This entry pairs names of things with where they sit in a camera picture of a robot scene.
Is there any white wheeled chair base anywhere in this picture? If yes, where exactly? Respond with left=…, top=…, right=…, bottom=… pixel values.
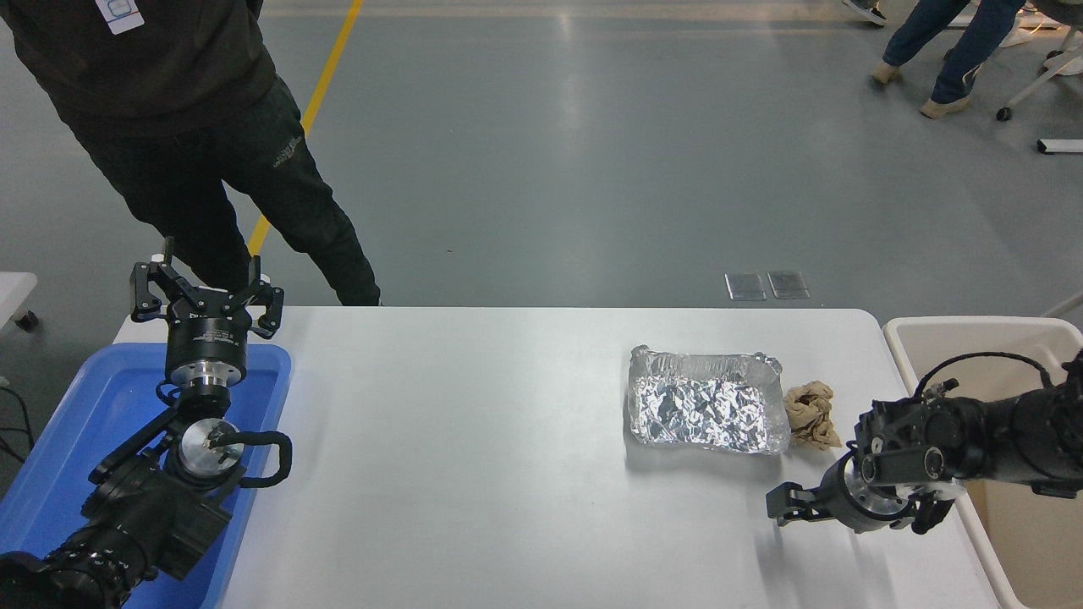
left=996, top=0, right=1083, bottom=122

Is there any crumpled tan paper ball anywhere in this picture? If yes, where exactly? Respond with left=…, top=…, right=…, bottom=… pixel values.
left=783, top=381, right=844, bottom=451

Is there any blue plastic tray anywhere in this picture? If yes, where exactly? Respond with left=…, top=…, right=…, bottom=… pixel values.
left=0, top=343, right=293, bottom=609

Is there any person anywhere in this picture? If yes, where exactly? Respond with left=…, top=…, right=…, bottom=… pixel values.
left=0, top=0, right=382, bottom=307
left=870, top=0, right=1029, bottom=119

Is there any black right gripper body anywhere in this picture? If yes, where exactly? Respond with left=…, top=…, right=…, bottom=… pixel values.
left=816, top=457, right=882, bottom=535

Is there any black floor cable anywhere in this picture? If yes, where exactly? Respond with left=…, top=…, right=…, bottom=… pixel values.
left=0, top=385, right=36, bottom=464

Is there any white side table with caster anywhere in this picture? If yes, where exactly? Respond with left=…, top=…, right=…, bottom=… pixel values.
left=0, top=272, right=40, bottom=332

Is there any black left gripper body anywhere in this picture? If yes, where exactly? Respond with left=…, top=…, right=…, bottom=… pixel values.
left=165, top=291, right=254, bottom=367

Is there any large pale bin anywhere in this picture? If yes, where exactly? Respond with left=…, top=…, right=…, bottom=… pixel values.
left=882, top=316, right=1083, bottom=609

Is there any foil tray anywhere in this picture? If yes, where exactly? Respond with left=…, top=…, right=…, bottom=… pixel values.
left=627, top=344, right=792, bottom=456

